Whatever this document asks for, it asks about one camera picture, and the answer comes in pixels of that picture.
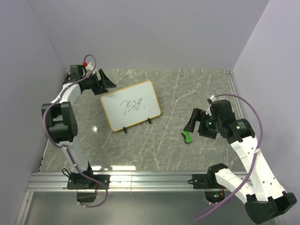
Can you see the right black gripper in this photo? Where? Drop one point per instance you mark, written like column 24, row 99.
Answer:
column 197, row 115

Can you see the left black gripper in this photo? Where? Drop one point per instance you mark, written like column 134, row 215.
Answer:
column 106, row 83

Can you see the green whiteboard eraser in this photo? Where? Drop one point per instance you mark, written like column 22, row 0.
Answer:
column 186, row 137

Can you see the yellow framed whiteboard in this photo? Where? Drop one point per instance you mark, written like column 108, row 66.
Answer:
column 131, row 105

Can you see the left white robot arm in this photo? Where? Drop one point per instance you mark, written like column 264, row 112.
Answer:
column 60, row 123

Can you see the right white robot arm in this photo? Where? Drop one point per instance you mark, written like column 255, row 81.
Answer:
column 263, row 196

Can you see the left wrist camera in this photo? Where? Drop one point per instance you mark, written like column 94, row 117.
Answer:
column 89, row 66

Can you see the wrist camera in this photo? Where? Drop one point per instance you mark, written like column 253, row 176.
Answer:
column 89, row 66
column 211, row 99

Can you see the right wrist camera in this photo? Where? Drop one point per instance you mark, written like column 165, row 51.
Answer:
column 211, row 99

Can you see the aluminium right rail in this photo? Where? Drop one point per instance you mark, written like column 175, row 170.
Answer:
column 236, row 100

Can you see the aluminium rail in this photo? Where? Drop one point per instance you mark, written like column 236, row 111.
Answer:
column 236, row 100
column 120, row 181

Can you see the wire whiteboard stand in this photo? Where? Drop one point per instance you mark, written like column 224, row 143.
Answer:
column 125, row 129

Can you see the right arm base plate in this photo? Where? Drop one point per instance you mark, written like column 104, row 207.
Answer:
column 203, row 181

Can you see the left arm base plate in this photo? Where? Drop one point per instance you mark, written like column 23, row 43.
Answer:
column 77, row 182

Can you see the aluminium front rail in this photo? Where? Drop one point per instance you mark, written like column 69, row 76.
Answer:
column 120, row 181

